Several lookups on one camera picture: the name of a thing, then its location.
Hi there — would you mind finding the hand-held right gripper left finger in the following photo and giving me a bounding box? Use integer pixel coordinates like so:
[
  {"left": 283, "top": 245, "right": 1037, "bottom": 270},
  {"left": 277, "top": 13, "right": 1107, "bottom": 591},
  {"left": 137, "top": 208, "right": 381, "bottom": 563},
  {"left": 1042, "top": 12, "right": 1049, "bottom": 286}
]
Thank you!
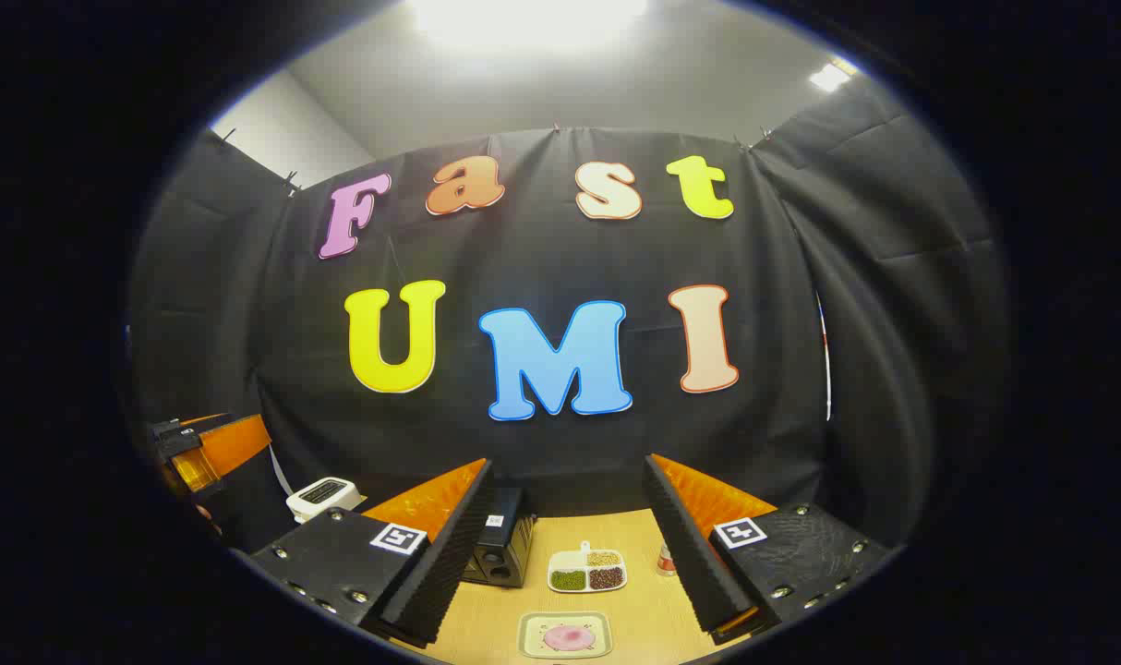
[{"left": 249, "top": 457, "right": 495, "bottom": 649}]

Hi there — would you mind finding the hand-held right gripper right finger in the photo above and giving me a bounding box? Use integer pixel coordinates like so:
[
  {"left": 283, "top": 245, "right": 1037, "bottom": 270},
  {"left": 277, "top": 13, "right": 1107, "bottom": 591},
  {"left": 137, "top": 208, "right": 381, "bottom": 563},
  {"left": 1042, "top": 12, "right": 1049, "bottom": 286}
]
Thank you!
[{"left": 642, "top": 453, "right": 896, "bottom": 646}]

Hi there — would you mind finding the black electric oven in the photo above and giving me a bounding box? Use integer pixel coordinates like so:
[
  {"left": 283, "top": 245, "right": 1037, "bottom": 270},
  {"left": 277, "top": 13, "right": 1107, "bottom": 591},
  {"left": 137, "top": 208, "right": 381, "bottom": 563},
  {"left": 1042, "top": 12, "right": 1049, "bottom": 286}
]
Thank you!
[{"left": 462, "top": 487, "right": 536, "bottom": 589}]

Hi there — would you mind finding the cream square plate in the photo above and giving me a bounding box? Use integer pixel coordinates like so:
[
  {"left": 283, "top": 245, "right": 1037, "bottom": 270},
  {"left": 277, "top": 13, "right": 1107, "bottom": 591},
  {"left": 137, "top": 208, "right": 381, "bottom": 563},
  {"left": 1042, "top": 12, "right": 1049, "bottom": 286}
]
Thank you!
[{"left": 516, "top": 610, "right": 615, "bottom": 660}]

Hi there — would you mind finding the white divided dish of beans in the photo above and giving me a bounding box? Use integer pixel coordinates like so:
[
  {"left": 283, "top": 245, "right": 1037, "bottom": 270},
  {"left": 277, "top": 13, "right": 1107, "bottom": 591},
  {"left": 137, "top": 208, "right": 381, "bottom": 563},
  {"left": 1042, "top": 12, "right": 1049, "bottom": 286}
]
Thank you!
[{"left": 547, "top": 541, "right": 629, "bottom": 594}]

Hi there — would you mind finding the white toaster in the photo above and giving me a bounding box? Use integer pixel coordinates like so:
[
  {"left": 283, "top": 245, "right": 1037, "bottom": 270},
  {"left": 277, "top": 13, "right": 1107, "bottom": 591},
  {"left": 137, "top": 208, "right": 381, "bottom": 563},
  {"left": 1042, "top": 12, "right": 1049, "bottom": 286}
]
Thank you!
[{"left": 286, "top": 477, "right": 364, "bottom": 524}]

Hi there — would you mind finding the ceiling light panel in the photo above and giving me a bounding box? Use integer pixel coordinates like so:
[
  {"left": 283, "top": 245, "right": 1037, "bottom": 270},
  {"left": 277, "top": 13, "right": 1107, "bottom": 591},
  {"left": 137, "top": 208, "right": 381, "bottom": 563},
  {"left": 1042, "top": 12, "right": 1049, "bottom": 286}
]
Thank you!
[
  {"left": 807, "top": 57, "right": 859, "bottom": 93},
  {"left": 405, "top": 0, "right": 652, "bottom": 49}
]

